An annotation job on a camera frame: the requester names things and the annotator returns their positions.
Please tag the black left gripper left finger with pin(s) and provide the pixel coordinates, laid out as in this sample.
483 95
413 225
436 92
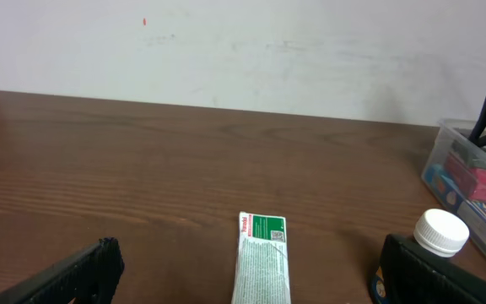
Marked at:
89 276

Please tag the clear plastic container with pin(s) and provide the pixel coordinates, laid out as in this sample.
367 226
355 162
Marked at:
451 130

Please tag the red medicine box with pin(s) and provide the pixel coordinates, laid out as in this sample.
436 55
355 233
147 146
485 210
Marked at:
470 180

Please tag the white green medicine box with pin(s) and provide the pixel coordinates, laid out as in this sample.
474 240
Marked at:
262 266

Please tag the blue Kool Fever box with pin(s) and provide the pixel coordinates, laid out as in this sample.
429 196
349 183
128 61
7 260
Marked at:
472 212

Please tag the dark bottle white cap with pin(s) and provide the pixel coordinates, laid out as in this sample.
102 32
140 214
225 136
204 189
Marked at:
437 231

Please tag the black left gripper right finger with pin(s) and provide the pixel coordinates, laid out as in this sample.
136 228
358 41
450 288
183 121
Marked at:
410 274

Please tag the dark green round-logo box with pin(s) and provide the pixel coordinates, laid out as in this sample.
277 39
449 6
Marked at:
479 156

